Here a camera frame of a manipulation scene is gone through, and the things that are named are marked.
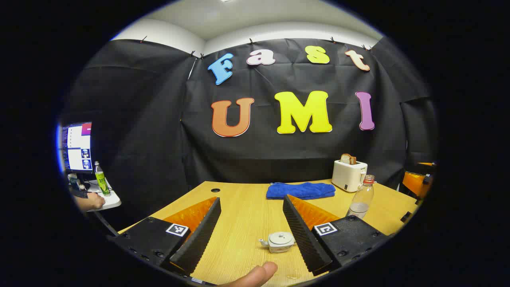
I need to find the white toaster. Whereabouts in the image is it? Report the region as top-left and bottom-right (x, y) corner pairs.
(331, 159), (368, 193)

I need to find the computer monitor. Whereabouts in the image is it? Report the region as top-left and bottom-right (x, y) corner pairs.
(60, 122), (93, 174)

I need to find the blue towel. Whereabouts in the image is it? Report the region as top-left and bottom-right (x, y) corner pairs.
(266, 182), (336, 200)

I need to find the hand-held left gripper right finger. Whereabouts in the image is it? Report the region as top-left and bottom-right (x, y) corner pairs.
(282, 195), (389, 277)

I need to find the clear plastic water bottle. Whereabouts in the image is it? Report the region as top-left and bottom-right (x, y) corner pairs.
(346, 175), (375, 219)

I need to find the white ceramic teacup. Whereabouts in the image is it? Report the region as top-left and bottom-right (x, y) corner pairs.
(259, 232), (296, 254)

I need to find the green drink bottle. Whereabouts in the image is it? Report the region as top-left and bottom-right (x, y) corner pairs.
(94, 161), (111, 197)

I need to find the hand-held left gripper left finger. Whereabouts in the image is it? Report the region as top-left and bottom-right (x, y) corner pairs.
(114, 197), (222, 276)

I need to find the white teacup lid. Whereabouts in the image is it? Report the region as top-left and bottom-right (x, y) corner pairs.
(269, 232), (294, 245)

